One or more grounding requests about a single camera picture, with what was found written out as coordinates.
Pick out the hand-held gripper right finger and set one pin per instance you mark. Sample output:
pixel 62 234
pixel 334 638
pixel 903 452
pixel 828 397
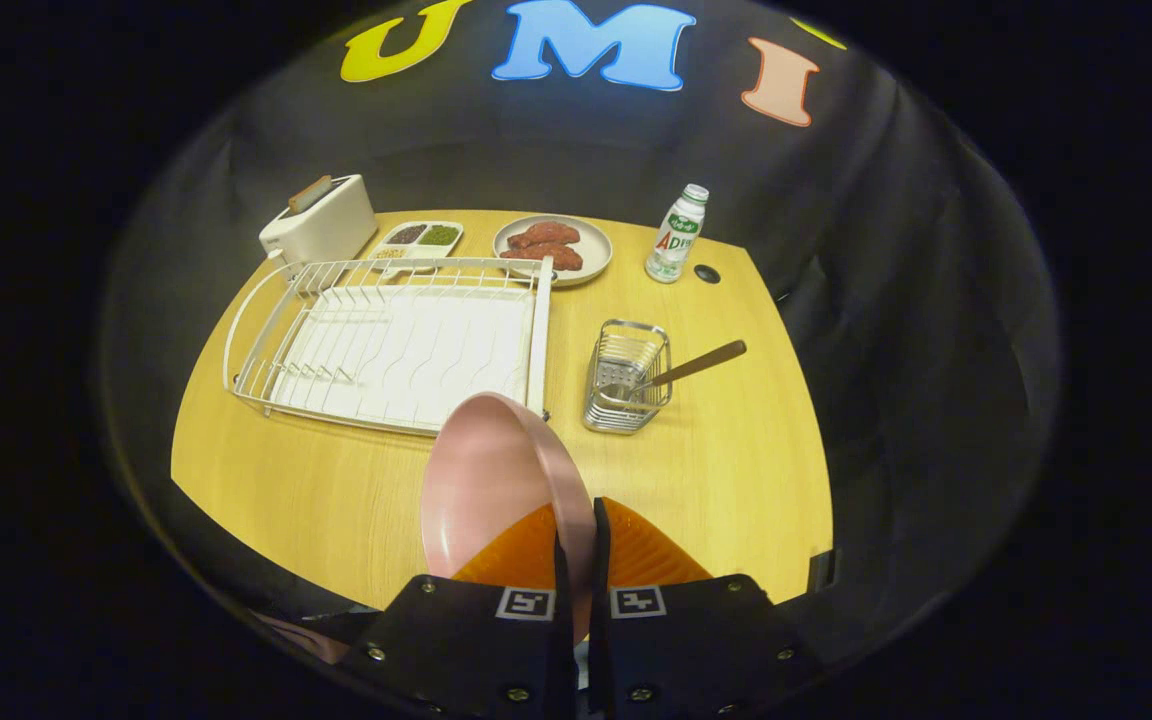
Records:
pixel 601 600

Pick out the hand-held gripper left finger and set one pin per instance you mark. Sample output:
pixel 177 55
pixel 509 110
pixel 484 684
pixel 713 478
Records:
pixel 561 600

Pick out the pink plate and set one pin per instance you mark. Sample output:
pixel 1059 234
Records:
pixel 486 480

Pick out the beige round dish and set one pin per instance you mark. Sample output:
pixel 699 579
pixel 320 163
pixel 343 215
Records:
pixel 594 250

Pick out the white divided dish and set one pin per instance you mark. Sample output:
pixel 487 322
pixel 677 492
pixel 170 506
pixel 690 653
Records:
pixel 418 250

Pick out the red meat piece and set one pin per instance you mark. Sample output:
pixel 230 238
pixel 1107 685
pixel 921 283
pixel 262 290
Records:
pixel 546 234
pixel 551 257

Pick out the white drink bottle green label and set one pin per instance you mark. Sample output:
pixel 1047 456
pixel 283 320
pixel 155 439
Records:
pixel 676 240

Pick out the green beans heap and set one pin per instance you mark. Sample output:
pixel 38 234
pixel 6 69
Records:
pixel 440 235

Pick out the black backdrop cloth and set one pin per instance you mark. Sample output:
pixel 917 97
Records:
pixel 896 340

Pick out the dark beans heap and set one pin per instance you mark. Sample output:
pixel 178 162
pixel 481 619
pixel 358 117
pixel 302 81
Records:
pixel 407 235

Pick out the white toaster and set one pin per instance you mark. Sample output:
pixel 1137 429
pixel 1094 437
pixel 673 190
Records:
pixel 331 230

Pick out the toast slice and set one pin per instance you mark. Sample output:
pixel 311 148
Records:
pixel 309 194

